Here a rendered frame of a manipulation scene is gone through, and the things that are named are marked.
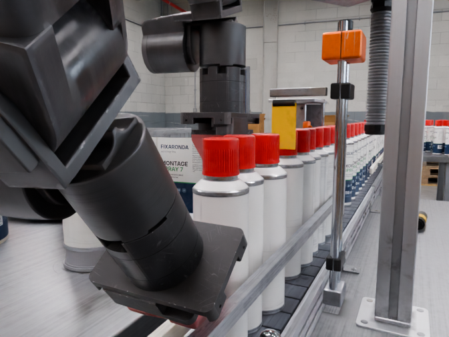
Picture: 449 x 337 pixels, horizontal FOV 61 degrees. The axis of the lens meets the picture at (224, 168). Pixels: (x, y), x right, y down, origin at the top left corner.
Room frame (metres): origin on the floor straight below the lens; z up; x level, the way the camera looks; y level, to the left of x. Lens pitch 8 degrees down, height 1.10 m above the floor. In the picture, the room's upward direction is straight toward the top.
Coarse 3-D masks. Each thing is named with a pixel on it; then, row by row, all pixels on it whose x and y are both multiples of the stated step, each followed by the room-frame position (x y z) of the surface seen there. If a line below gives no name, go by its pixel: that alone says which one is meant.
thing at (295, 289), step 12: (360, 192) 1.13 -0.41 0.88; (348, 216) 0.85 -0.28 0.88; (324, 252) 0.61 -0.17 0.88; (312, 264) 0.56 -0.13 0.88; (300, 276) 0.52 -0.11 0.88; (312, 276) 0.52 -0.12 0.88; (288, 288) 0.48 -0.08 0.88; (300, 288) 0.48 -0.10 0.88; (288, 300) 0.44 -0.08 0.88; (300, 300) 0.45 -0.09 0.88; (288, 312) 0.42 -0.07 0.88; (264, 324) 0.39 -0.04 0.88; (276, 324) 0.39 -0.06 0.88; (252, 336) 0.37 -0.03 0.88
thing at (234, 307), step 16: (320, 208) 0.58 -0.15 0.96; (304, 224) 0.49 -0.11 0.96; (320, 224) 0.54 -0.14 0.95; (288, 240) 0.43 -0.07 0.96; (304, 240) 0.45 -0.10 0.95; (272, 256) 0.38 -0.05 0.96; (288, 256) 0.39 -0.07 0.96; (256, 272) 0.34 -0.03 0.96; (272, 272) 0.35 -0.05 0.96; (240, 288) 0.30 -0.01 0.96; (256, 288) 0.31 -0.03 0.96; (224, 304) 0.28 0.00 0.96; (240, 304) 0.28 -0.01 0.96; (224, 320) 0.25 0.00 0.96; (192, 336) 0.23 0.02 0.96; (208, 336) 0.23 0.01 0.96
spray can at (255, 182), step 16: (240, 144) 0.38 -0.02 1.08; (240, 160) 0.38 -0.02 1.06; (240, 176) 0.37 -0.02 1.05; (256, 176) 0.38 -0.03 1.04; (256, 192) 0.37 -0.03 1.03; (256, 208) 0.37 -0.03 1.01; (256, 224) 0.37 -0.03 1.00; (256, 240) 0.37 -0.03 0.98; (256, 256) 0.37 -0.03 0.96; (256, 304) 0.37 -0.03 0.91; (256, 320) 0.37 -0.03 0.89
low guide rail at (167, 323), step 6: (162, 324) 0.33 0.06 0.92; (168, 324) 0.33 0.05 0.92; (174, 324) 0.33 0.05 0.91; (156, 330) 0.32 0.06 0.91; (162, 330) 0.32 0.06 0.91; (168, 330) 0.32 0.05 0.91; (174, 330) 0.33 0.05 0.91; (180, 330) 0.34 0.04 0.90; (186, 330) 0.35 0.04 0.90; (150, 336) 0.31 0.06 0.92; (156, 336) 0.31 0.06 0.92; (162, 336) 0.31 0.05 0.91; (168, 336) 0.32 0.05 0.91; (174, 336) 0.33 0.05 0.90; (180, 336) 0.34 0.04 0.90
